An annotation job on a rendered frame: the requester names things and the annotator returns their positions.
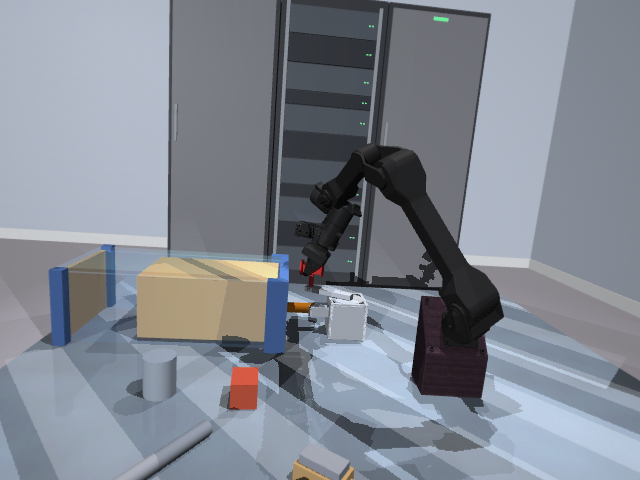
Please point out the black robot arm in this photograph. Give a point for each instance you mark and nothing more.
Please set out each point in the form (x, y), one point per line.
(472, 301)

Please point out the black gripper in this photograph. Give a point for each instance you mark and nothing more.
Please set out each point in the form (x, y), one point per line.
(318, 253)

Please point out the grey cylinder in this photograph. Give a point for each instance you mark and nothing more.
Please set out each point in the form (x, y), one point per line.
(159, 367)

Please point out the grey metal rod with square end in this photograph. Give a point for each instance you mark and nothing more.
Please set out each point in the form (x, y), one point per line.
(168, 453)

